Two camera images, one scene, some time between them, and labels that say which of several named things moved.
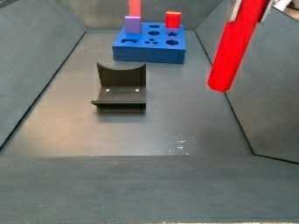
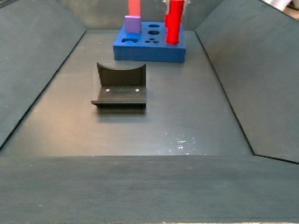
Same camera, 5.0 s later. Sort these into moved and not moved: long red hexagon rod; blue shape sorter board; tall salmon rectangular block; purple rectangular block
Moved: long red hexagon rod
Not moved: tall salmon rectangular block; blue shape sorter board; purple rectangular block
